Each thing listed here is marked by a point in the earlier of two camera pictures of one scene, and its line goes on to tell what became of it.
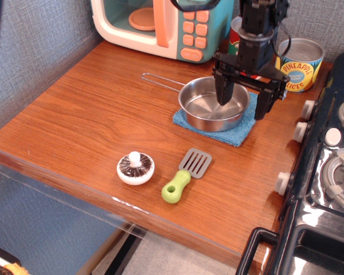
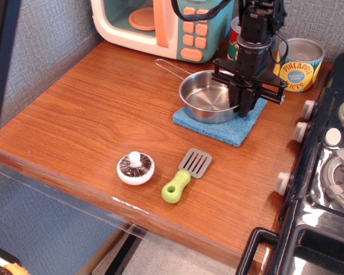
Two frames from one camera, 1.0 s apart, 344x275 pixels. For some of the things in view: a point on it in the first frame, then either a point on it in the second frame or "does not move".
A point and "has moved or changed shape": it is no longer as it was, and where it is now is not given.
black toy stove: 316,229 does not move
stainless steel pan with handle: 199,99 has moved or changed shape
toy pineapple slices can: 302,64 does not move
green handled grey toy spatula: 194,165 does not move
